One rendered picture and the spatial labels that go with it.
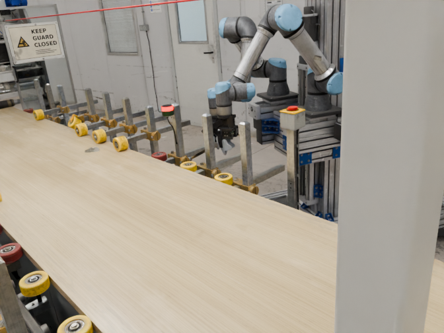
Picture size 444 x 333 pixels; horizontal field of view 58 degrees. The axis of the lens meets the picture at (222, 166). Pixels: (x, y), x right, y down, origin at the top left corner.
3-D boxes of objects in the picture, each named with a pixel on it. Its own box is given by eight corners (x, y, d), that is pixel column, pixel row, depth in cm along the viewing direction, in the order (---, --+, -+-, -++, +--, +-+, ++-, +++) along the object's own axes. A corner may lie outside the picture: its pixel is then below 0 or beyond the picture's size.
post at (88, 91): (101, 151, 297) (88, 87, 279) (104, 152, 294) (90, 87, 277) (97, 152, 294) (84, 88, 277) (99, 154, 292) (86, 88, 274)
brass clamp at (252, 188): (239, 186, 194) (238, 177, 192) (259, 194, 185) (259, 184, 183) (230, 191, 190) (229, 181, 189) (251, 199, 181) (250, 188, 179)
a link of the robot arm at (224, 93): (234, 82, 186) (217, 84, 184) (235, 105, 190) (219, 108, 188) (228, 80, 193) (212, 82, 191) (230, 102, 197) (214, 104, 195)
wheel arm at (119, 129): (164, 118, 273) (164, 113, 272) (167, 119, 271) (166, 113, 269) (97, 137, 242) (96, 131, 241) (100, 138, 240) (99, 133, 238)
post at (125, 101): (138, 168, 262) (125, 96, 245) (141, 170, 260) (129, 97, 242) (133, 170, 260) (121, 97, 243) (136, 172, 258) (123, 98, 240)
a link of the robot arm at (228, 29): (269, 81, 269) (234, 28, 225) (250, 80, 277) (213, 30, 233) (275, 66, 272) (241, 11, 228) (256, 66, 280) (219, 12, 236)
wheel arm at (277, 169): (280, 170, 209) (279, 162, 207) (285, 172, 206) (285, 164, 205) (219, 200, 182) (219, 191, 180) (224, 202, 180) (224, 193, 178)
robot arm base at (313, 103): (322, 104, 233) (322, 86, 229) (337, 108, 219) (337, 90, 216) (298, 107, 229) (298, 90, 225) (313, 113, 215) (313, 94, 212)
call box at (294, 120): (291, 125, 160) (291, 106, 157) (305, 128, 155) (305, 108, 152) (279, 129, 155) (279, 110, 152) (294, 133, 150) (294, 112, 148)
